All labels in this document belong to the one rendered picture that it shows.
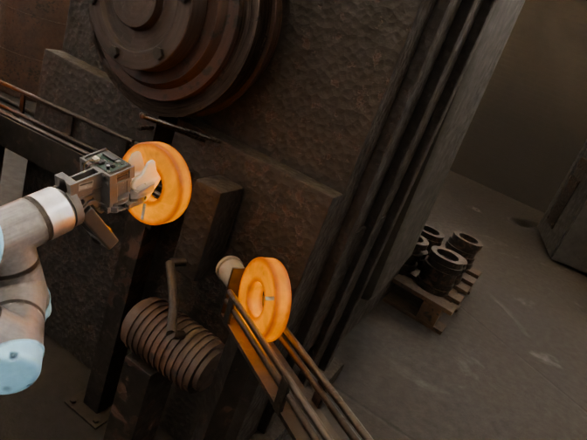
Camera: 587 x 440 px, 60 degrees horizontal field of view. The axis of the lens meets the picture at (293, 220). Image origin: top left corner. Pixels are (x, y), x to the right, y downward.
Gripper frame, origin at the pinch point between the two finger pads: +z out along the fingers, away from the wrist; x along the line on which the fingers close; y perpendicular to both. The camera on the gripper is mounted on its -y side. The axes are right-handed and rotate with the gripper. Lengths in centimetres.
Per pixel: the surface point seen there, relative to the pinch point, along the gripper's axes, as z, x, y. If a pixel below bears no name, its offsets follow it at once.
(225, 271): 5.3, -15.6, -18.0
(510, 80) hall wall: 616, 17, -128
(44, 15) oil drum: 157, 258, -76
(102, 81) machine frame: 27, 47, -7
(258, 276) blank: 1.6, -25.3, -9.8
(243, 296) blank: 1.4, -23.1, -16.8
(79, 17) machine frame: 35, 66, 3
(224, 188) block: 18.0, -3.3, -9.5
